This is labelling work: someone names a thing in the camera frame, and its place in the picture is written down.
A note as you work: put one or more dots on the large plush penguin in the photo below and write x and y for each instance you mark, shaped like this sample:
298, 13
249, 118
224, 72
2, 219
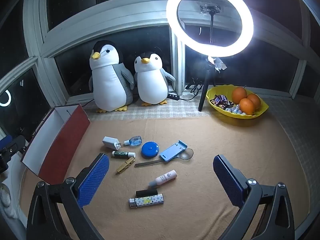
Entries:
111, 80

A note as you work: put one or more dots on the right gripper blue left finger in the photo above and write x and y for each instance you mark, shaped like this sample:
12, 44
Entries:
81, 190

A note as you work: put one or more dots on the orange fruit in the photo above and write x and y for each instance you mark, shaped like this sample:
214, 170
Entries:
255, 99
238, 94
247, 106

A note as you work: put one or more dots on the blue round tape measure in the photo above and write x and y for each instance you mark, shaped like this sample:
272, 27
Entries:
149, 149

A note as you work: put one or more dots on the small plush penguin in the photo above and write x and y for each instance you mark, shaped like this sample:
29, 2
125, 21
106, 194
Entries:
151, 79

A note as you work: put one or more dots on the orange fruit back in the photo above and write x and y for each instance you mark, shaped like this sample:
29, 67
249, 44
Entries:
238, 94

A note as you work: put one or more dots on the black ring light tripod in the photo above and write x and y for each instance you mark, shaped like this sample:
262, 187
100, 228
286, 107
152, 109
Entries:
212, 10

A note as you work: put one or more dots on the pink white tube bottle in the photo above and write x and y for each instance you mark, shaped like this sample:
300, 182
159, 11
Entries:
163, 178

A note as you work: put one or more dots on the wooden clothespin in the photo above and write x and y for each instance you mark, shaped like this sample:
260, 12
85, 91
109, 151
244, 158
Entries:
125, 165

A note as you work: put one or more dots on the yellow fruit bowl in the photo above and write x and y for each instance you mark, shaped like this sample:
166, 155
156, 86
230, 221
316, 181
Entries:
227, 90

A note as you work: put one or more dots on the white wall charger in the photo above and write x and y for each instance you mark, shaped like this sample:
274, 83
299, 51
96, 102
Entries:
112, 143

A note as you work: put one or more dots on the green white lip balm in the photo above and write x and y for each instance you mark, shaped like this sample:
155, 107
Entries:
123, 155

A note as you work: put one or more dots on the candy pile in bowl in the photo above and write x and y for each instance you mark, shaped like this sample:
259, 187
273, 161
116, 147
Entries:
222, 102

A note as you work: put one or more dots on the orange fruit front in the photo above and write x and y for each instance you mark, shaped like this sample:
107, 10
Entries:
247, 106

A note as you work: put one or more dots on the red white cardboard box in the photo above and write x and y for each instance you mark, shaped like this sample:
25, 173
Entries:
53, 146

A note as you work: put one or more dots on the grey metal spoon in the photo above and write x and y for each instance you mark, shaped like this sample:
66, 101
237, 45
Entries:
185, 155

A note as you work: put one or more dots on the white ring light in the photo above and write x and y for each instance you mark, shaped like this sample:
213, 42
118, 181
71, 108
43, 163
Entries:
207, 49

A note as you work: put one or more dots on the patterned lighter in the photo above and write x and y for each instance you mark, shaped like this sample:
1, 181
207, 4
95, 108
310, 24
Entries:
146, 201

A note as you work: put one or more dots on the orange fruit right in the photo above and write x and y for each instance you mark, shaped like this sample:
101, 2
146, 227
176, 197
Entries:
255, 99

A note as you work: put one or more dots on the small clear blue bottle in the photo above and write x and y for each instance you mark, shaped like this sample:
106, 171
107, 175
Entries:
134, 141

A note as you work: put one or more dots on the small black block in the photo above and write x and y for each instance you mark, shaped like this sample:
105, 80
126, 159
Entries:
146, 193

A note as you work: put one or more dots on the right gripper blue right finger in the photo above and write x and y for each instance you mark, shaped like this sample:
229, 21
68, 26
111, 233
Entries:
232, 180

